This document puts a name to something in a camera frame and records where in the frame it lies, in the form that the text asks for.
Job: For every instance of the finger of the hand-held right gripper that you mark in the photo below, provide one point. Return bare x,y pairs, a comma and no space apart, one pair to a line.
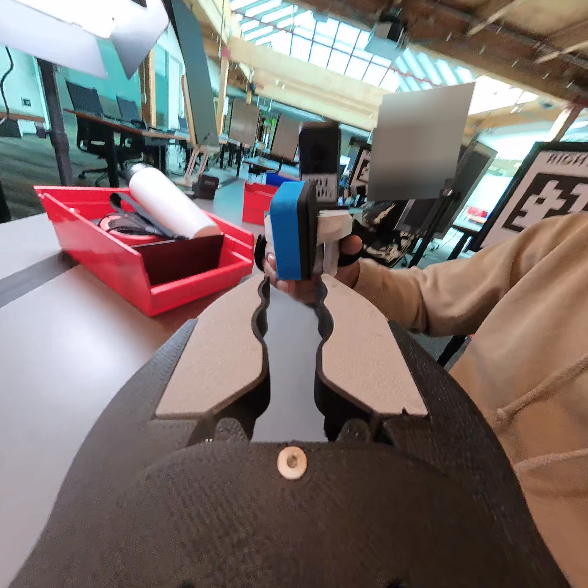
333,220
268,234

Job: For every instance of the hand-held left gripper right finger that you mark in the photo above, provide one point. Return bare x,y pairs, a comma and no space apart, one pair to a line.
372,363

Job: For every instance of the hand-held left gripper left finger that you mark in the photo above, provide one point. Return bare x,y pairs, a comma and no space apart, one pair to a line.
216,358

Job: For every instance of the blue black foam block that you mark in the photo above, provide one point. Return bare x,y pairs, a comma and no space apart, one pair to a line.
287,229

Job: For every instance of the red plastic bin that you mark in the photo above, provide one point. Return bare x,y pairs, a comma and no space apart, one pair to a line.
105,266

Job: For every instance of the person's right forearm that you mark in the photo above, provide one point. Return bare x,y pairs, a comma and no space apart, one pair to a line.
436,294

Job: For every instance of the person's right hand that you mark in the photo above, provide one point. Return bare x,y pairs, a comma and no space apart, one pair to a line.
294,290

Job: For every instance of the red storage bin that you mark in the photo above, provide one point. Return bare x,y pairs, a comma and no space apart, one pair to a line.
257,202

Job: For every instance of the brown board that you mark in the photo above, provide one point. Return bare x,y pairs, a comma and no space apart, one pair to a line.
285,138
243,121

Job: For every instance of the framed marker poster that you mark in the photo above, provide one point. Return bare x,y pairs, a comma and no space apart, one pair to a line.
542,197
360,167

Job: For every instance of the blue storage bin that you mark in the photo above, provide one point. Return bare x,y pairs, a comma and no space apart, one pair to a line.
275,179

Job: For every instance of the small black box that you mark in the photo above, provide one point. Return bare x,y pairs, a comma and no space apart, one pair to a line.
206,187

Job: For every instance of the white water bottle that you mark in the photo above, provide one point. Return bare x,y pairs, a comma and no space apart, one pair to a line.
170,202

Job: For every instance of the red round disc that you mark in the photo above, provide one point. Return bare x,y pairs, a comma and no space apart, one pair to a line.
131,240

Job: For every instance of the person's beige hoodie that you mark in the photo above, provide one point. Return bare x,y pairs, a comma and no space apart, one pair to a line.
551,413

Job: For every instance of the black stand pole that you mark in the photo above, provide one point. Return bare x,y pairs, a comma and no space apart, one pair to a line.
56,124

